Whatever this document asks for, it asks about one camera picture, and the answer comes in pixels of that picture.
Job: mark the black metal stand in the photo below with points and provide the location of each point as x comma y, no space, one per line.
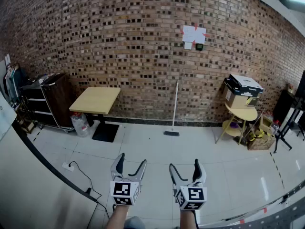
283,132

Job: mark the white paper notice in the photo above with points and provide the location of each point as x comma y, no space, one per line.
193,33

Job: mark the black wall thermostat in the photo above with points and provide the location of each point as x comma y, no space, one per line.
199,47

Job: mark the black speaker cabinet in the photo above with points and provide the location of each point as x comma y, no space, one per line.
282,106

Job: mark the clear plastic water jug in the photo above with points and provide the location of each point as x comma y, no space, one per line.
80,125

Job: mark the square wooden pedestal table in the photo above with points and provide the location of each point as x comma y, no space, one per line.
95,99

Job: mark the clothes rack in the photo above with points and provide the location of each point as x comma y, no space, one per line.
13,82

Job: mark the round yellow table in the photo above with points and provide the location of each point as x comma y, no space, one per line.
245,113

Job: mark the person's right forearm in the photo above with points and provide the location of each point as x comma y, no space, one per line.
188,219

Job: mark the white printed board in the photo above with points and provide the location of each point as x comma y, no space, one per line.
6,118

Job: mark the small wooden shelf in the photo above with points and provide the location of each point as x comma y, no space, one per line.
25,120

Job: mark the black service cart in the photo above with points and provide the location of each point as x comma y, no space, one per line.
54,99

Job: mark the clear plastic bottle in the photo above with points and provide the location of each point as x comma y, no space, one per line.
275,128

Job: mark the brown cardboard box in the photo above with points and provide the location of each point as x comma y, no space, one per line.
236,101

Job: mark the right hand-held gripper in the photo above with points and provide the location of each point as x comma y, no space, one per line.
194,197

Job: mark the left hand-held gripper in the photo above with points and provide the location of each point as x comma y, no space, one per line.
124,192

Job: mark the white wall switch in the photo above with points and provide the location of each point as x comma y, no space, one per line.
187,45

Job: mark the person's left forearm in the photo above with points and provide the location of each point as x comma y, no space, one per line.
118,217

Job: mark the person's leg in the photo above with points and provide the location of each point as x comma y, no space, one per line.
134,223

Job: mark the open cardboard box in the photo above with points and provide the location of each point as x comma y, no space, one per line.
259,142

